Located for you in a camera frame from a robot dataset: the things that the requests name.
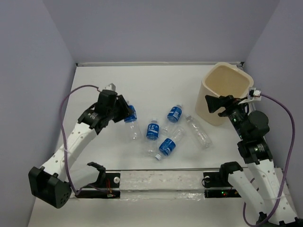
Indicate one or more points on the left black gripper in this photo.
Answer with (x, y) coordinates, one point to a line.
(121, 103)

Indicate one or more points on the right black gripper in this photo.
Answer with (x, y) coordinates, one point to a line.
(227, 101)

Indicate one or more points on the blue label bottle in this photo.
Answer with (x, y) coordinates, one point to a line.
(131, 124)
(169, 144)
(172, 119)
(151, 136)

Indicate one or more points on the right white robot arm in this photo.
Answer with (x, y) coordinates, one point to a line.
(267, 200)

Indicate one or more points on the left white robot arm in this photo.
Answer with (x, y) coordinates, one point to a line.
(52, 181)

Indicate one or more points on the beige plastic bin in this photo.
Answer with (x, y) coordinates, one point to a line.
(222, 80)

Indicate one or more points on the clear unlabelled bottle right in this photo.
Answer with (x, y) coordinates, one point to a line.
(200, 136)

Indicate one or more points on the blue label bottle front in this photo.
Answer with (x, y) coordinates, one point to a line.
(169, 144)

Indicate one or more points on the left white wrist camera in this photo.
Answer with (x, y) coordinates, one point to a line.
(110, 86)

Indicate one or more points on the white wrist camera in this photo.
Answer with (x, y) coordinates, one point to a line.
(110, 86)
(252, 96)

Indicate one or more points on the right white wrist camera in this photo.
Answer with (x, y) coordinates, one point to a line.
(252, 96)

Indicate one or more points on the aluminium table rail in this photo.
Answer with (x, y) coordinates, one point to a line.
(160, 63)

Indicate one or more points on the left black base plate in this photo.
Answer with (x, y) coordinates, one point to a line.
(107, 189)

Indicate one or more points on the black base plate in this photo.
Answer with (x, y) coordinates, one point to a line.
(107, 189)
(215, 187)

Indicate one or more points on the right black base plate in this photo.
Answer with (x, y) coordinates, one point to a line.
(215, 187)

